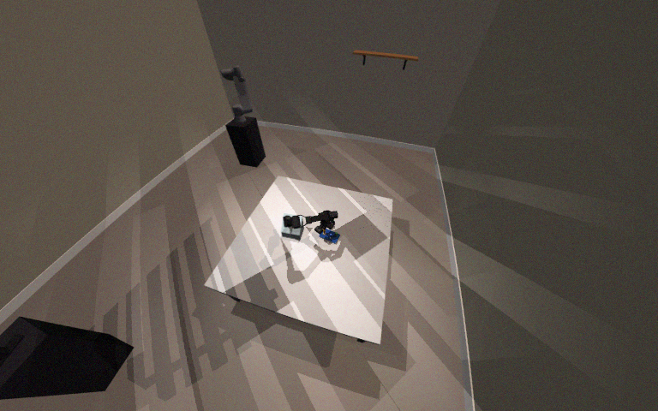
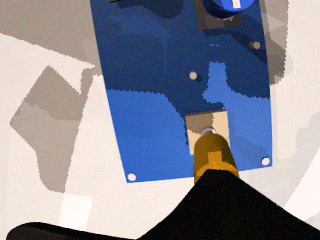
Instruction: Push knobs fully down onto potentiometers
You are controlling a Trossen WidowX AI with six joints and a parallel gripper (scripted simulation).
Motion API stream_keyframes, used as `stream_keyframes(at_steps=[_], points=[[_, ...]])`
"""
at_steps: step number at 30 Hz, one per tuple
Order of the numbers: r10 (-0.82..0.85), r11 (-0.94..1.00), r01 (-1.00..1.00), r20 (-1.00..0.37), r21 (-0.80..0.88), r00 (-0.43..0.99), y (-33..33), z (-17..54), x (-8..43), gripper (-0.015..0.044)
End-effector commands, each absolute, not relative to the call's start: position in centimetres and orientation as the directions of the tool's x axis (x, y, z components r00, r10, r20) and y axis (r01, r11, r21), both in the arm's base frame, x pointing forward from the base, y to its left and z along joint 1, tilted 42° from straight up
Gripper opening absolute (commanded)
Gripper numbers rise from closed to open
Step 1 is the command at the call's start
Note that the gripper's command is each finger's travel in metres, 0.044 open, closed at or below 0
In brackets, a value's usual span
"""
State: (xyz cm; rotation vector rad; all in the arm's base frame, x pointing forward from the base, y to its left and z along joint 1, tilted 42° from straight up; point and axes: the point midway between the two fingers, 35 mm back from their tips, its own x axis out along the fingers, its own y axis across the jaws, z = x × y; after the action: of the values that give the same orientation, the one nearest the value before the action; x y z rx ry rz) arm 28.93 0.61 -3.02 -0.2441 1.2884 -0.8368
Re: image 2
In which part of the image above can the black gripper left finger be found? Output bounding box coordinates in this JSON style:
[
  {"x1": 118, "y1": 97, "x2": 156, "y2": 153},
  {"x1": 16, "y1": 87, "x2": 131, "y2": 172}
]
[{"x1": 5, "y1": 169, "x2": 223, "y2": 240}]

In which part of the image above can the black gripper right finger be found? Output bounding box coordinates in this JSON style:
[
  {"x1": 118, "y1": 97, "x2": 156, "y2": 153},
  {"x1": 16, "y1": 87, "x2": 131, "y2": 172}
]
[{"x1": 217, "y1": 169, "x2": 320, "y2": 240}]

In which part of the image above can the blue circuit board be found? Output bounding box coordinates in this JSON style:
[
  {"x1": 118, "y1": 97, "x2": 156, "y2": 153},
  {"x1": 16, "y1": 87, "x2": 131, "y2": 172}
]
[{"x1": 89, "y1": 0, "x2": 273, "y2": 184}]

